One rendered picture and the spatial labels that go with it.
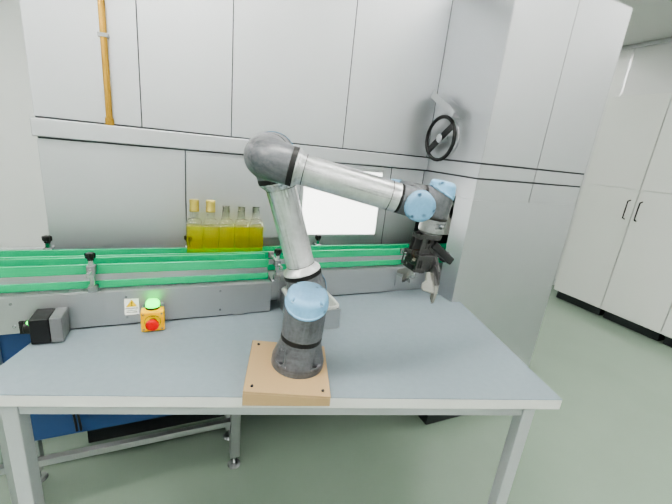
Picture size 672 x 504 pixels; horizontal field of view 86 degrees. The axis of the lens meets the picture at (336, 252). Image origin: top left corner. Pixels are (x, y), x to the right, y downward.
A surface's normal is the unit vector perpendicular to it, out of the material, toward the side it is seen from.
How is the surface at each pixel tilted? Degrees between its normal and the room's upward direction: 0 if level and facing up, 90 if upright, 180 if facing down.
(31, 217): 90
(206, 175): 90
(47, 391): 0
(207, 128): 90
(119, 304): 90
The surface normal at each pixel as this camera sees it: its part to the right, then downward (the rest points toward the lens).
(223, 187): 0.40, 0.29
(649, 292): -0.91, 0.02
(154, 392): 0.10, -0.96
